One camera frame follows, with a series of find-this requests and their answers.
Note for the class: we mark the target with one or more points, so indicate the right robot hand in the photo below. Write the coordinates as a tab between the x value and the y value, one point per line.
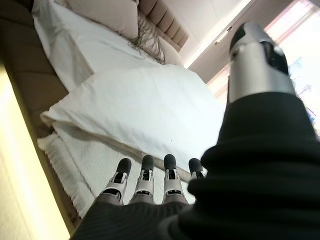
250	162

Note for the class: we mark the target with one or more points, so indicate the white duvet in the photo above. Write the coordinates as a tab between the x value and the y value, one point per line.
140	105

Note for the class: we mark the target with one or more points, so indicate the brown upholstered bed frame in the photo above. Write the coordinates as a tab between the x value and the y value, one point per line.
30	65

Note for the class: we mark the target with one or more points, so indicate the woven fringed cushion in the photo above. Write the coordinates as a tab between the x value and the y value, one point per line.
147	37

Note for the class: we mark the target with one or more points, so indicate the brown tufted headboard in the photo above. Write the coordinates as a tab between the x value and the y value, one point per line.
167	22

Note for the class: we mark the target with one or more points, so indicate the large beige pillow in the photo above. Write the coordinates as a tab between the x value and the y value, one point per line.
173	53
110	15

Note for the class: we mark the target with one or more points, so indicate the white fitted bed sheet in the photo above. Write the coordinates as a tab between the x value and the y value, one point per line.
95	45

